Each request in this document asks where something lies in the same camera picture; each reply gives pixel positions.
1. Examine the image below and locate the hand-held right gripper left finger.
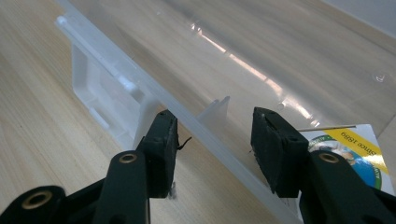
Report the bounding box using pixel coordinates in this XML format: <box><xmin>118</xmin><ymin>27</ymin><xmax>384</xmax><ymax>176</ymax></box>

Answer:
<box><xmin>135</xmin><ymin>109</ymin><xmax>179</xmax><ymax>200</ymax></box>

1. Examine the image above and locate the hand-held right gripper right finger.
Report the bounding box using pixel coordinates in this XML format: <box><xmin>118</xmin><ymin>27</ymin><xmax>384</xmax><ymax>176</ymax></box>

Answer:
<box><xmin>250</xmin><ymin>106</ymin><xmax>310</xmax><ymax>199</ymax></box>

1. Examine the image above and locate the clear plastic storage box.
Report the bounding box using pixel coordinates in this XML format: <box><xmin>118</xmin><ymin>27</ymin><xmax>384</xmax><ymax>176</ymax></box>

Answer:
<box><xmin>54</xmin><ymin>0</ymin><xmax>396</xmax><ymax>224</ymax></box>

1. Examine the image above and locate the white plastic box latch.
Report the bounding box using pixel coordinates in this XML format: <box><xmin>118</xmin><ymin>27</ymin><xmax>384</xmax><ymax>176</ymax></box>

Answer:
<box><xmin>70</xmin><ymin>43</ymin><xmax>161</xmax><ymax>151</ymax></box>

